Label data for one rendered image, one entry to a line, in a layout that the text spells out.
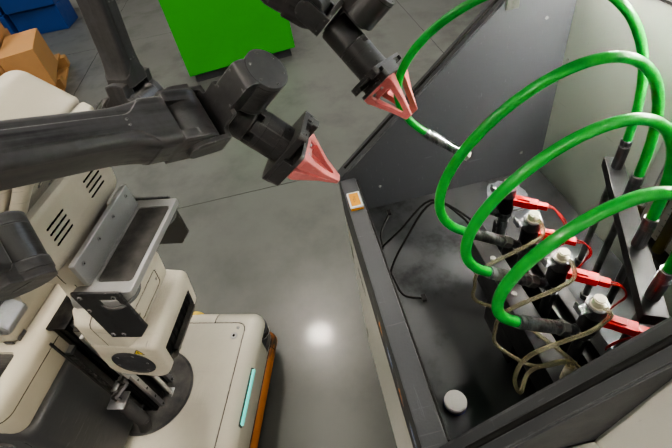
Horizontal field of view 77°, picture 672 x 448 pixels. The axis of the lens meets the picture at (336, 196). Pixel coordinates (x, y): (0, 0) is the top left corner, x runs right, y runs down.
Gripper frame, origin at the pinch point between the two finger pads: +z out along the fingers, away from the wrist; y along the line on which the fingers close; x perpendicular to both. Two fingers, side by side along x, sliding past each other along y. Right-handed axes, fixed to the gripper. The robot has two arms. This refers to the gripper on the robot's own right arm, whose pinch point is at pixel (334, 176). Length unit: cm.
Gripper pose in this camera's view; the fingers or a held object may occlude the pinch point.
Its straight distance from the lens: 64.3
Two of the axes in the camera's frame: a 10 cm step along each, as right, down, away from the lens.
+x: 0.9, -6.8, 7.3
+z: 7.9, 4.9, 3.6
